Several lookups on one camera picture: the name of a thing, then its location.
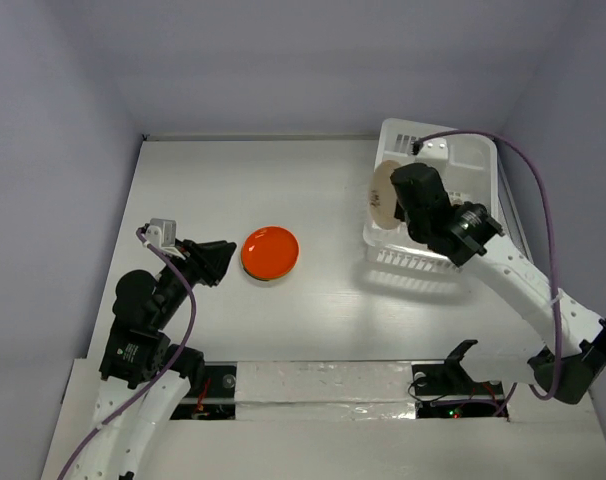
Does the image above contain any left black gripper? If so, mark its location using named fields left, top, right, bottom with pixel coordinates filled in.
left=153, top=235, right=236, bottom=326

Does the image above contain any beige patterned plate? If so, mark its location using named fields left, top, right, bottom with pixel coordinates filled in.
left=368, top=160, right=404, bottom=231

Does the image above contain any orange plate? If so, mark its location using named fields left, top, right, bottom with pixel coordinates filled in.
left=240, top=226, right=300, bottom=281

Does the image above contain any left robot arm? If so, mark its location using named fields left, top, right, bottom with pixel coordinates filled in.
left=58, top=229, right=236, bottom=479

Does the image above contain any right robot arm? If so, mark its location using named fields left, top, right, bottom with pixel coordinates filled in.
left=390, top=163, right=606, bottom=405

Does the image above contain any white plastic dish rack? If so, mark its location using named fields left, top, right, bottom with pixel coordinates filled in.
left=363, top=118, right=502, bottom=273

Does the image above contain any white foam strip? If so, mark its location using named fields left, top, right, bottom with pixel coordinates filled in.
left=234, top=361, right=416, bottom=422

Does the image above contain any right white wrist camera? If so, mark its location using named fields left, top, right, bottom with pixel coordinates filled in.
left=412, top=138, right=449, bottom=163

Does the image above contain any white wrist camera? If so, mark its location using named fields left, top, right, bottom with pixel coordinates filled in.
left=140, top=218, right=180, bottom=256
left=412, top=138, right=449, bottom=163

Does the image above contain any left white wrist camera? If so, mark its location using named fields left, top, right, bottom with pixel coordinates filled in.
left=140, top=218, right=180, bottom=256

